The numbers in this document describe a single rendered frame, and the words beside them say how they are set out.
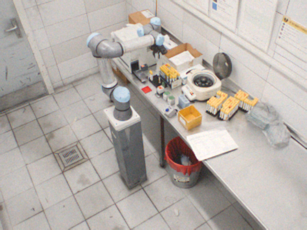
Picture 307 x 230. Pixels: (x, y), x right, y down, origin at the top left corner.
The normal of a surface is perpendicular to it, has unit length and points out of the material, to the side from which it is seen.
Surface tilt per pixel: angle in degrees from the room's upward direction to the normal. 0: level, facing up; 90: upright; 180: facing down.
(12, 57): 90
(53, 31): 90
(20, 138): 0
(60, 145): 0
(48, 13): 90
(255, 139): 0
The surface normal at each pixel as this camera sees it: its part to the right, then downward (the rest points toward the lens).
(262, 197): -0.04, -0.69
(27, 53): 0.52, 0.60
